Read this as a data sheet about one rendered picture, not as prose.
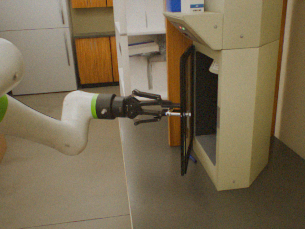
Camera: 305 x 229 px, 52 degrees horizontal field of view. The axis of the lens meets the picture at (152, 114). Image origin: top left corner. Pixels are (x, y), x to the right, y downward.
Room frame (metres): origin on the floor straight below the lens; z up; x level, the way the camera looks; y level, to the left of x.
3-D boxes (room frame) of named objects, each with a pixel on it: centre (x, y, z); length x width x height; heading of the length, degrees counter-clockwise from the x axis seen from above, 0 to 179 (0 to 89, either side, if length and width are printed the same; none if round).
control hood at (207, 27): (1.05, -0.13, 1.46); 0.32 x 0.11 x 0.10; 7
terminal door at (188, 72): (1.06, -0.12, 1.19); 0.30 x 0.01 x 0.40; 167
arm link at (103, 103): (1.07, 0.16, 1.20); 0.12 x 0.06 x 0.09; 167
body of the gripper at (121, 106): (1.05, 0.08, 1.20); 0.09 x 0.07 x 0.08; 77
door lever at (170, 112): (1.00, -0.08, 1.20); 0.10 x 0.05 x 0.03; 167
